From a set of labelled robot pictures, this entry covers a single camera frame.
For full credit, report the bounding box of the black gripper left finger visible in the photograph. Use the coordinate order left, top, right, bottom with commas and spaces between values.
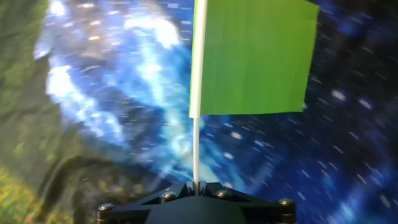
95, 182, 197, 224

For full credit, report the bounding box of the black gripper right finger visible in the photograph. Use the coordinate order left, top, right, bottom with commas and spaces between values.
198, 181, 297, 224

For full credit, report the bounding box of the small green flag white stick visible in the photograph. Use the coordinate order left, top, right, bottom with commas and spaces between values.
188, 0, 321, 187

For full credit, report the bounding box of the galaxy print cloth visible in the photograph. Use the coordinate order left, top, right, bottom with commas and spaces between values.
32, 0, 398, 224

